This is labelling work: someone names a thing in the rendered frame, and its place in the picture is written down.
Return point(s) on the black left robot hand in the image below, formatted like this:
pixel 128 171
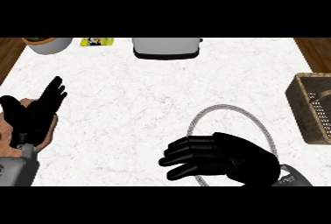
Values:
pixel 41 112

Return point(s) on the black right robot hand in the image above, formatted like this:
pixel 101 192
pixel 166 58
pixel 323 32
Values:
pixel 228 160

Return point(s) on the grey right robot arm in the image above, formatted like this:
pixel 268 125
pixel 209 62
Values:
pixel 293 178

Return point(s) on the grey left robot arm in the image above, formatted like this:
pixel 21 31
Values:
pixel 20 167

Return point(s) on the brown wicker basket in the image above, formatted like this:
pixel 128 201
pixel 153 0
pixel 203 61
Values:
pixel 314 108

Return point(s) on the brown wooden cutting board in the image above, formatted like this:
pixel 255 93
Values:
pixel 8 145

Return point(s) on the grey plant pot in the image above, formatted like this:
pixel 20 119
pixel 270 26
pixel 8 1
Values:
pixel 48 45

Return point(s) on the yellow printed box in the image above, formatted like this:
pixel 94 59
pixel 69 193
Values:
pixel 97 41

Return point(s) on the white toaster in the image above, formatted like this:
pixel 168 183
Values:
pixel 168 48

